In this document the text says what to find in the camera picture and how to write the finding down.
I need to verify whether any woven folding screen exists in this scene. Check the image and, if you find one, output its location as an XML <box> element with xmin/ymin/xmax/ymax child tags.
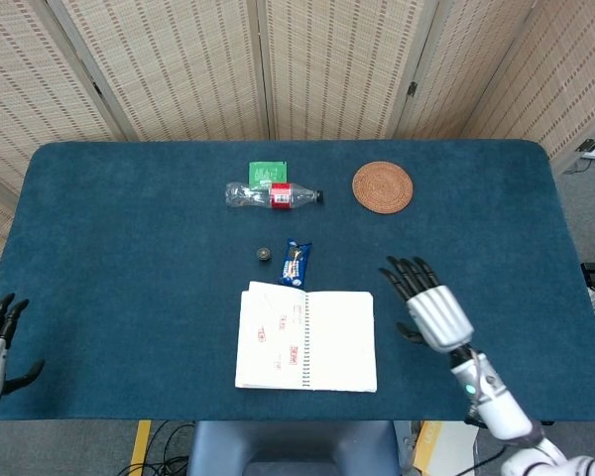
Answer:
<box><xmin>0</xmin><ymin>0</ymin><xmax>595</xmax><ymax>303</ymax></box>

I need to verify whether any round woven rattan coaster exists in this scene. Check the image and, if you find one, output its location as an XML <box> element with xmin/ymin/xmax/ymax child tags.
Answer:
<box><xmin>351</xmin><ymin>160</ymin><xmax>415</xmax><ymax>215</ymax></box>

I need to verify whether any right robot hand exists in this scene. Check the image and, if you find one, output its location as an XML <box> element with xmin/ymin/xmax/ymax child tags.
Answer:
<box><xmin>379</xmin><ymin>255</ymin><xmax>476</xmax><ymax>354</ymax></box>

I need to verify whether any yellow cardboard box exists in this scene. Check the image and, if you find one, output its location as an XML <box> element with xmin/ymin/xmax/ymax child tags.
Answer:
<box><xmin>412</xmin><ymin>420</ymin><xmax>480</xmax><ymax>476</ymax></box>

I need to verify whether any kraft spiral notebook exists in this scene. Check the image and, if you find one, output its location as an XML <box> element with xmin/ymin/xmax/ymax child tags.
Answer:
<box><xmin>234</xmin><ymin>281</ymin><xmax>379</xmax><ymax>394</ymax></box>

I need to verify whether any clear plastic bottle red label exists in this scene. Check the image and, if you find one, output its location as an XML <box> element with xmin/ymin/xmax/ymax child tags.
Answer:
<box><xmin>224</xmin><ymin>180</ymin><xmax>326</xmax><ymax>210</ymax></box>

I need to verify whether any black floor cable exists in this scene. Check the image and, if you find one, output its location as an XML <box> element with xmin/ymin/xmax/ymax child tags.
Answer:
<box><xmin>116</xmin><ymin>419</ymin><xmax>195</xmax><ymax>476</ymax></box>

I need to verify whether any blue table cloth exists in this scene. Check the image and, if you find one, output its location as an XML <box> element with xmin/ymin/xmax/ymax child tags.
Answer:
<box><xmin>0</xmin><ymin>139</ymin><xmax>595</xmax><ymax>423</ymax></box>

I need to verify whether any blue cookie snack packet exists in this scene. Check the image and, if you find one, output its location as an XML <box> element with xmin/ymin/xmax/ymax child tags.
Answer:
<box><xmin>278</xmin><ymin>238</ymin><xmax>313</xmax><ymax>292</ymax></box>

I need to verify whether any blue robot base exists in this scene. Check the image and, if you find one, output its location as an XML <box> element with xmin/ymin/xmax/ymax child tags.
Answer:
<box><xmin>185</xmin><ymin>419</ymin><xmax>401</xmax><ymax>476</ymax></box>

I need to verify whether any green square packet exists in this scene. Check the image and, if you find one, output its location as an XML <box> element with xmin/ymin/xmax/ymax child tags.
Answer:
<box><xmin>248</xmin><ymin>160</ymin><xmax>289</xmax><ymax>185</ymax></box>

